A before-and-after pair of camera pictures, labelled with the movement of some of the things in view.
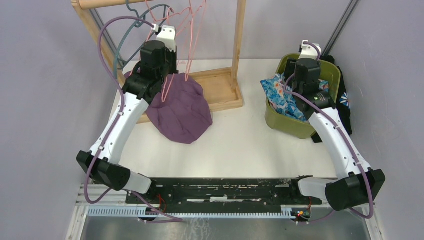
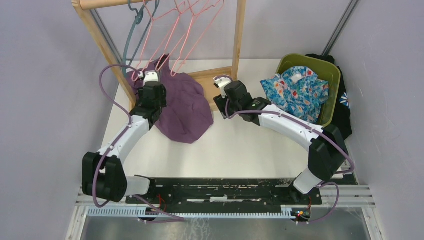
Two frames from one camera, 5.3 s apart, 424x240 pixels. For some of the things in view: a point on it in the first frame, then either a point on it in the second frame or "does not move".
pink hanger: (187, 76) → (222, 2)
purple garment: (179, 109) does not move
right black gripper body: (295, 89) → (230, 108)
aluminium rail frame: (365, 223) does not move
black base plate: (224, 195) does not move
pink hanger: (162, 100) → (136, 74)
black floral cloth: (342, 104) does not move
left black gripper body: (171, 66) → (162, 101)
